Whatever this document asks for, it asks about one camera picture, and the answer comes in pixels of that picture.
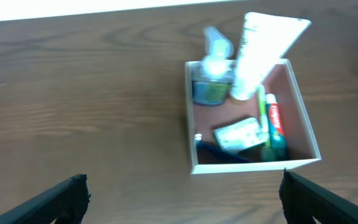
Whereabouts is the green toothbrush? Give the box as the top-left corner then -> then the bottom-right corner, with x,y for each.
257,85 -> 275,162

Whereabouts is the blue disposable razor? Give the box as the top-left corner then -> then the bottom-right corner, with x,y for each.
195,133 -> 252,164

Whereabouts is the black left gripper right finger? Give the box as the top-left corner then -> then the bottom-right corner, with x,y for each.
279,170 -> 358,224

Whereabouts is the white box with brown interior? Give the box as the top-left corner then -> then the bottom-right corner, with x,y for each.
185,59 -> 321,174

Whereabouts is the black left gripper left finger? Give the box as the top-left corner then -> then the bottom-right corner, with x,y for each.
0,174 -> 91,224

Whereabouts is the white lotion tube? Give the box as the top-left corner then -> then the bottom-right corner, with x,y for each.
230,12 -> 311,101

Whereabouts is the green white soap packet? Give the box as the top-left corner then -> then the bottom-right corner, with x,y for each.
213,117 -> 266,153

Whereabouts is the teal toothpaste tube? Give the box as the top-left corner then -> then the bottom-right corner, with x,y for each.
266,93 -> 288,161

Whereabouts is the clear soap pump bottle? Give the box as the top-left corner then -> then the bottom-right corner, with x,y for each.
191,26 -> 234,106

